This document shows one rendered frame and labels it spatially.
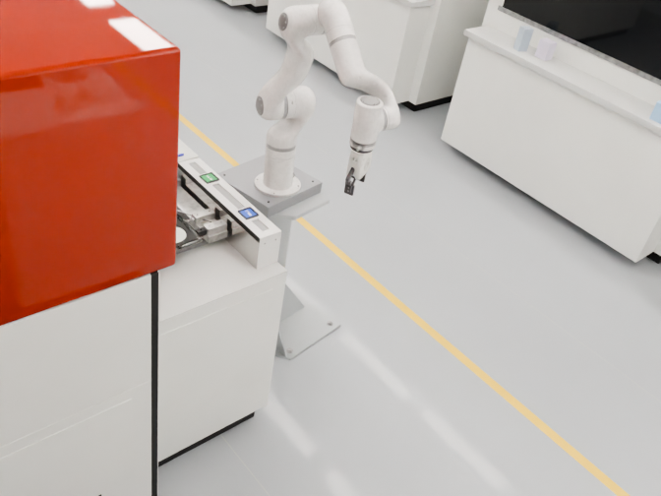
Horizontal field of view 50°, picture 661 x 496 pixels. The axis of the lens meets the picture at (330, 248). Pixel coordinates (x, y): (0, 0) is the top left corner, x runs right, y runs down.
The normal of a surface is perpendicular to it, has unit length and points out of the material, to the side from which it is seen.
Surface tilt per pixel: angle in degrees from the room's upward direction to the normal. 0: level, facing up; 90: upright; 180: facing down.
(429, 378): 0
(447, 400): 0
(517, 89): 90
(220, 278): 0
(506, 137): 90
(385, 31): 90
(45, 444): 90
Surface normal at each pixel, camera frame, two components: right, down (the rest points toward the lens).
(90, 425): 0.63, 0.54
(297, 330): 0.15, -0.79
